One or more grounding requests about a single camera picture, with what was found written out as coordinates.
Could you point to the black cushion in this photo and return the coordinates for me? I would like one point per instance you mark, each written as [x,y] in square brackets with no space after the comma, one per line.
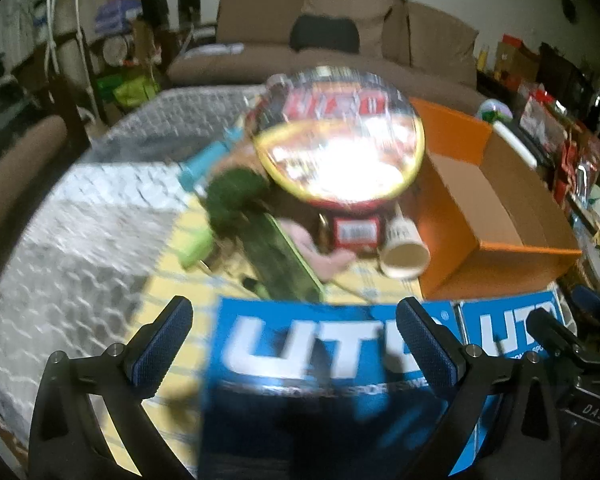
[325,32]

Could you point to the pile of red snack packets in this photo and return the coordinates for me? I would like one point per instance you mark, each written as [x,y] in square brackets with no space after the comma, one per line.
[545,115]

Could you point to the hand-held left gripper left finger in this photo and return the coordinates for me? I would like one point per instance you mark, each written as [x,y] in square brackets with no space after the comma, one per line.
[162,347]

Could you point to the instant noodle bowl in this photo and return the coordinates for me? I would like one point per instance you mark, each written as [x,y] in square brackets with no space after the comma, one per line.
[340,145]

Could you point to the round dark wall fixture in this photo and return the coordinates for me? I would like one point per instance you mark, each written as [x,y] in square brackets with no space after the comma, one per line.
[570,10]

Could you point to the red toy car package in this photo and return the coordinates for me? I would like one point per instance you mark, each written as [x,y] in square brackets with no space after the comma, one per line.
[355,232]

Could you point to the blue printed cardboard box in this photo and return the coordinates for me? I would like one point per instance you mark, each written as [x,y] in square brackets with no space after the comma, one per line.
[320,385]
[505,330]

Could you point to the pink plush toy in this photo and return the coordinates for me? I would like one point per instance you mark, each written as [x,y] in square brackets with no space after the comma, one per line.
[320,252]

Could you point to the light green marker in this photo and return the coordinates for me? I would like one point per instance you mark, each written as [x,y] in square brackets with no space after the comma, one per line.
[195,250]

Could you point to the brown sofa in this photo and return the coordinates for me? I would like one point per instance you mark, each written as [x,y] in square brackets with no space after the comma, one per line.
[260,20]

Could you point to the purple and green toy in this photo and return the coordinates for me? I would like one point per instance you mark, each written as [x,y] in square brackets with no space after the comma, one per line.
[495,110]

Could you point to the orange cardboard box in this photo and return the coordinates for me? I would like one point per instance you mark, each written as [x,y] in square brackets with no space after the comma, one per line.
[480,220]

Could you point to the yellow checked tablecloth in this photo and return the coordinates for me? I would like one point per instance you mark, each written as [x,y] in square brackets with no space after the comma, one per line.
[180,285]

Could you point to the white paper cup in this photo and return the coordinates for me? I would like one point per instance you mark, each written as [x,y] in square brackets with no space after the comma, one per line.
[404,255]

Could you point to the brown padded chair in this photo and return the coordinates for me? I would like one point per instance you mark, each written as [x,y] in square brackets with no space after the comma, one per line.
[25,160]

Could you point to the green plastic bag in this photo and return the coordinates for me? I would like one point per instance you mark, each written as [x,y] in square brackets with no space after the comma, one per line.
[130,90]

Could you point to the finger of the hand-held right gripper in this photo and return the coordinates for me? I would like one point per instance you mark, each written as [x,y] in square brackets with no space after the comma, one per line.
[550,330]
[592,301]

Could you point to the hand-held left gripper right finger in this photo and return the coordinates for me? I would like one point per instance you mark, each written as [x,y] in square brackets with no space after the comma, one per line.
[427,355]

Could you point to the white tube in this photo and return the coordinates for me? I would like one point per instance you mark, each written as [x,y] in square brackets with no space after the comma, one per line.
[515,145]

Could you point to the green flat case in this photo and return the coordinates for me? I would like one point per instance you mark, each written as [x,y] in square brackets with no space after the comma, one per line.
[280,260]

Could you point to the grey patterned table cover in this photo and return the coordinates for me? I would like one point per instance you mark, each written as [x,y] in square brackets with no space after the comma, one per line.
[95,220]

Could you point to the light blue bottle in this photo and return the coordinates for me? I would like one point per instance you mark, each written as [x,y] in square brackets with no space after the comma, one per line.
[205,160]

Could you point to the brown cardboard carton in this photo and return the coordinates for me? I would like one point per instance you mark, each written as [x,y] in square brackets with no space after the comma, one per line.
[515,57]

